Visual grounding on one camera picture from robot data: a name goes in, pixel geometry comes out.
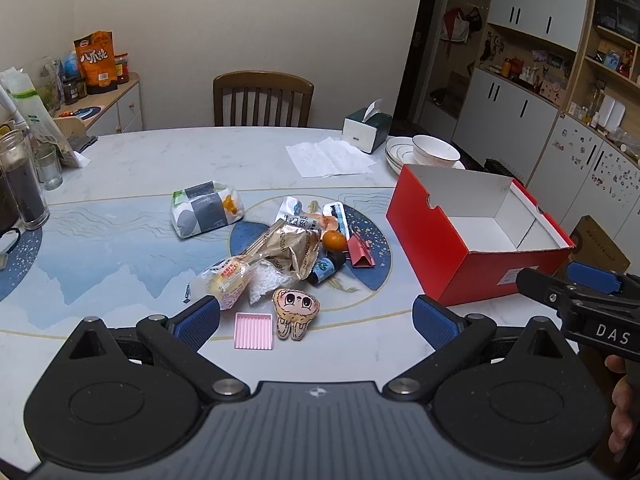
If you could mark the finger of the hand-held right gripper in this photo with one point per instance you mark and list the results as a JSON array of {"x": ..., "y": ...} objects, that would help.
[
  {"x": 595, "y": 277},
  {"x": 535, "y": 282}
]

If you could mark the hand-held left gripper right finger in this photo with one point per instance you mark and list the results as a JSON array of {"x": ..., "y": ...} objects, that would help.
[{"x": 435, "y": 322}]

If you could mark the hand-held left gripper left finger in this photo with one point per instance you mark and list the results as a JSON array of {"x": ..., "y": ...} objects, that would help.
[{"x": 197, "y": 322}]

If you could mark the yellow bun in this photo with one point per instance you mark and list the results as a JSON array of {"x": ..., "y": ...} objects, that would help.
[{"x": 225, "y": 280}]

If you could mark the pink ribbed tray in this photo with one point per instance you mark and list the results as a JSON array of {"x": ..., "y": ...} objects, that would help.
[{"x": 254, "y": 331}]

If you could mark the red cardboard box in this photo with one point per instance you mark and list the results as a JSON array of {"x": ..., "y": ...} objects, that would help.
[{"x": 430, "y": 250}]

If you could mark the cartoon face plush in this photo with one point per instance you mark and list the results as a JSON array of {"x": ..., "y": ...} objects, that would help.
[{"x": 295, "y": 310}]

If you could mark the pink binder clip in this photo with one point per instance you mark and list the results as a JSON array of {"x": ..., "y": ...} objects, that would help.
[{"x": 361, "y": 255}]

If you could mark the grey white bread packet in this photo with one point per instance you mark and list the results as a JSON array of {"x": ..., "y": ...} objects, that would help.
[{"x": 200, "y": 210}]

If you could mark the gold foil bag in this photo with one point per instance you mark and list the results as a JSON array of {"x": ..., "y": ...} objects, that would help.
[{"x": 287, "y": 250}]

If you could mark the small dark bottle blue label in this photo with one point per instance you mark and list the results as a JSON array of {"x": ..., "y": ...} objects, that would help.
[{"x": 324, "y": 269}]

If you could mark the orange mandarin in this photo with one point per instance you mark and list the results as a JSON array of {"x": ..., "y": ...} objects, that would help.
[{"x": 334, "y": 241}]

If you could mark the white marble desktop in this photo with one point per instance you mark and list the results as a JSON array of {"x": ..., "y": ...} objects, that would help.
[{"x": 200, "y": 160}]

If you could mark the person's right hand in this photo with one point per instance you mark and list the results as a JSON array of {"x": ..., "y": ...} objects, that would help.
[{"x": 625, "y": 410}]

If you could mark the brown cardboard box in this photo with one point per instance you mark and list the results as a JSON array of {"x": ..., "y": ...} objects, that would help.
[{"x": 600, "y": 245}]

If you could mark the crumpled clear plastic bag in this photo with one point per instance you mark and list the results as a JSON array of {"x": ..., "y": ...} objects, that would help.
[{"x": 265, "y": 282}]

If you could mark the blue printed table mat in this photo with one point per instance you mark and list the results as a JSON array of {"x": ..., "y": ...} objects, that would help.
[{"x": 125, "y": 260}]

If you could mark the black ribbed object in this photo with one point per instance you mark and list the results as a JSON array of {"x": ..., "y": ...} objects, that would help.
[{"x": 502, "y": 167}]

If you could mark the torn white snack wrapper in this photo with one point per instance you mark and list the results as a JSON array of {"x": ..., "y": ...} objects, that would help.
[{"x": 295, "y": 210}]

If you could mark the white tall container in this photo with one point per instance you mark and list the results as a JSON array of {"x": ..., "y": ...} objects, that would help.
[
  {"x": 619, "y": 114},
  {"x": 605, "y": 110}
]

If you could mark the white bowl gold rim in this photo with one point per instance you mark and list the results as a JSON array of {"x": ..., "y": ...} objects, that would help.
[{"x": 435, "y": 149}]

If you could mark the unfolded white paper napkin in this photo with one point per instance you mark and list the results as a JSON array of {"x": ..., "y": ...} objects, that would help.
[{"x": 325, "y": 157}]

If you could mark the green white tissue box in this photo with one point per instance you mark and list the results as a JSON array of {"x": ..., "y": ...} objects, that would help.
[{"x": 362, "y": 130}]

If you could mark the small clear glass cup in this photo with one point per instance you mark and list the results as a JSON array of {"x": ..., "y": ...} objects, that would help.
[{"x": 50, "y": 170}]

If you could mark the dark grey cloth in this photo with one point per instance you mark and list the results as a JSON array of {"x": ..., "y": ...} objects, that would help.
[{"x": 84, "y": 142}]

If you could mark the orange red pot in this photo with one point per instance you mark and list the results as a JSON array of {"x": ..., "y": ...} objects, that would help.
[{"x": 512, "y": 66}]

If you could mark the glass tumbler dark liquid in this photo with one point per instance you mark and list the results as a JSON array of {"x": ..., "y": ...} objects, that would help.
[{"x": 22, "y": 185}]

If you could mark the white wooden sideboard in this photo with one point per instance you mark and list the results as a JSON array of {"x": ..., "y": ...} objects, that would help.
[{"x": 122, "y": 110}]

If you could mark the light wooden board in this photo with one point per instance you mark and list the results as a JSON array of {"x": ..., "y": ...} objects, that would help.
[{"x": 70, "y": 125}]

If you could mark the brown wooden chair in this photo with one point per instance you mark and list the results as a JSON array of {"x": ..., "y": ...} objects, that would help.
[{"x": 260, "y": 95}]

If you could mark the blue oval pad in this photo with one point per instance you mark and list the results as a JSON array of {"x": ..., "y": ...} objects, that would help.
[{"x": 82, "y": 111}]

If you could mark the long clear bag green label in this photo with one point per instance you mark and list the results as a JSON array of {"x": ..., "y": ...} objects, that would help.
[{"x": 45, "y": 125}]

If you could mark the dark glass jar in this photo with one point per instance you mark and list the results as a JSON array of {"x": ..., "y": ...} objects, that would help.
[{"x": 74, "y": 91}]

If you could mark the red lid jar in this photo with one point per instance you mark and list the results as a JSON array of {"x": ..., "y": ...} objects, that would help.
[{"x": 122, "y": 70}]

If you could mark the red white hanging bag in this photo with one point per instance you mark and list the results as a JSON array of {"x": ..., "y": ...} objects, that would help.
[{"x": 457, "y": 25}]

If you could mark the orange snack bag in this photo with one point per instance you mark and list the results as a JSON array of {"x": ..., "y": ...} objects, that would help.
[{"x": 97, "y": 62}]

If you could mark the small blue globe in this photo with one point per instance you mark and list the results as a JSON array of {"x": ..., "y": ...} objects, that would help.
[{"x": 70, "y": 65}]

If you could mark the white wooden wall cupboard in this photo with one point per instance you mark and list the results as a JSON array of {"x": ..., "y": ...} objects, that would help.
[{"x": 505, "y": 110}]

